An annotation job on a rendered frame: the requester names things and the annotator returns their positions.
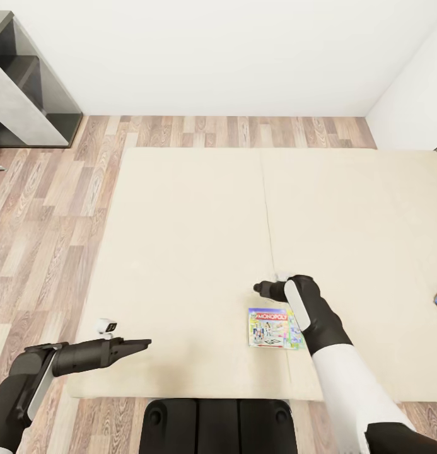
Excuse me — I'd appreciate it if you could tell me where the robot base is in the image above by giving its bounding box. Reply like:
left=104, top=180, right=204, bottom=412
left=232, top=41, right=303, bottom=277
left=139, top=397, right=298, bottom=454

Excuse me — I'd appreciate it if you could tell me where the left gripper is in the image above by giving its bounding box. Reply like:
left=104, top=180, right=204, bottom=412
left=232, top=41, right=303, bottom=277
left=73, top=337, right=152, bottom=373

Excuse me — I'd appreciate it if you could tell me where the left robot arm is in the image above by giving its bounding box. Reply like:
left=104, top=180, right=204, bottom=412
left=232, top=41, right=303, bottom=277
left=0, top=318, right=152, bottom=454

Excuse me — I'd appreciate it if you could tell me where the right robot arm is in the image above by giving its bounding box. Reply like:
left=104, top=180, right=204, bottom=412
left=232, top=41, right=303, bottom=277
left=253, top=269, right=437, bottom=454

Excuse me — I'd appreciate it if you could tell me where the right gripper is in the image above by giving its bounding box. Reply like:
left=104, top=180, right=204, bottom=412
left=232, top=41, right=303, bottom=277
left=253, top=281, right=283, bottom=301

